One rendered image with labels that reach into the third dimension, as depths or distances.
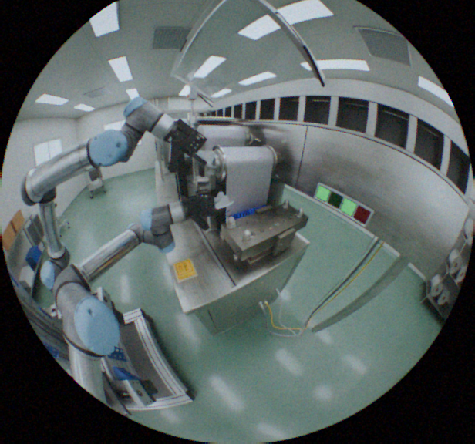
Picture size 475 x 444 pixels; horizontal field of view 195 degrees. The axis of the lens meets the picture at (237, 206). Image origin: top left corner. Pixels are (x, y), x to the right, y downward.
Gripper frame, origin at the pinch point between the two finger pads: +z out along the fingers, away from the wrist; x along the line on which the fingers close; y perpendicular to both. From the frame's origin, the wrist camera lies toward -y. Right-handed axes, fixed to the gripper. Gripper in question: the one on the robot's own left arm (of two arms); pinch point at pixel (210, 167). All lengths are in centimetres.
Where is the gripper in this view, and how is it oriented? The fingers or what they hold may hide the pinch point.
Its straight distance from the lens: 53.3
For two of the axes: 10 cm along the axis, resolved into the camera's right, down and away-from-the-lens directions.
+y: 5.9, -8.1, -1.0
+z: 6.2, 3.7, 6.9
